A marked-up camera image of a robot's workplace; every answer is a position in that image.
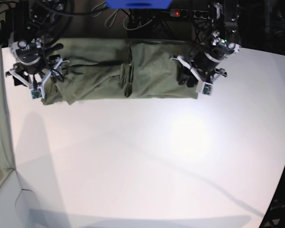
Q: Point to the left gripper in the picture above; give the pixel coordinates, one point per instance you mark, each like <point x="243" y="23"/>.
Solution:
<point x="200" y="68"/>

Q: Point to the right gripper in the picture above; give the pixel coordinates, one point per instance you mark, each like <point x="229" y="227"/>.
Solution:
<point x="35" y="64"/>

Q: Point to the green t-shirt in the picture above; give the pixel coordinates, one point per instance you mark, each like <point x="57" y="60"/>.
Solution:
<point x="118" y="69"/>

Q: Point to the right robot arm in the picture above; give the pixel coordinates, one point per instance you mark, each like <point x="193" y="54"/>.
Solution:
<point x="33" y="30"/>

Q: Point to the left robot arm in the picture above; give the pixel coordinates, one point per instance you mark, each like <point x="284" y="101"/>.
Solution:
<point x="222" y="38"/>

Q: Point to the black power strip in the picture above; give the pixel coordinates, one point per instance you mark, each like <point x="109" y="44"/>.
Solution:
<point x="184" y="13"/>

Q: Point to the blue box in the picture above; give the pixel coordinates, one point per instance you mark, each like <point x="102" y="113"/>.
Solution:
<point x="138" y="4"/>

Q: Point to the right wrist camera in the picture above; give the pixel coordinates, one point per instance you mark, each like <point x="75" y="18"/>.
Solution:
<point x="39" y="92"/>

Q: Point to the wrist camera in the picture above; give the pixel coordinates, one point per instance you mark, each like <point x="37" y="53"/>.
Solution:
<point x="39" y="92"/>
<point x="204" y="88"/>

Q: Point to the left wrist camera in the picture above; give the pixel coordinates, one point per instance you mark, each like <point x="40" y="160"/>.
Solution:
<point x="204" y="88"/>

